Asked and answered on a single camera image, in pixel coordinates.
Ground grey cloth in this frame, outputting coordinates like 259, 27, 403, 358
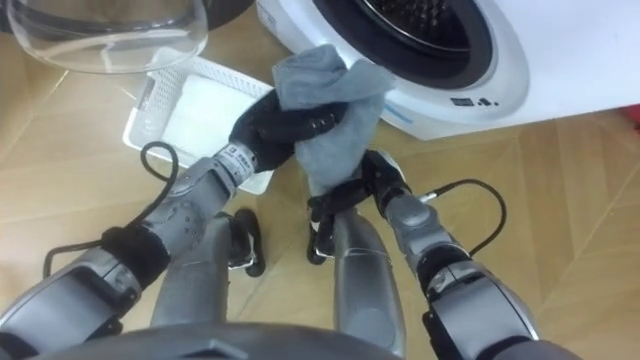
272, 43, 396, 197

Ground white plastic laundry basket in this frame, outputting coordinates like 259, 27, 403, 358
122, 47, 276, 196

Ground robot body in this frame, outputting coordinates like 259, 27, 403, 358
29, 322, 401, 360

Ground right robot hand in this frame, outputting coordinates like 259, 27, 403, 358
307, 149, 412, 217

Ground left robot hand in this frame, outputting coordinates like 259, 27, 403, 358
228, 88, 351, 174

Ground robot legs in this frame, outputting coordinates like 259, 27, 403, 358
149, 207, 407, 359

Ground white washing machine tower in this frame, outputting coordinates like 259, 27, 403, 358
255, 0, 640, 141

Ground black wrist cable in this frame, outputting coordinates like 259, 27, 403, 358
419, 178, 508, 259
42, 141, 180, 279

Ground red object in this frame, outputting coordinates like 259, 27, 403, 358
619, 103, 640, 134

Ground open washing machine door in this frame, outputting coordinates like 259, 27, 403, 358
0, 0, 256, 75

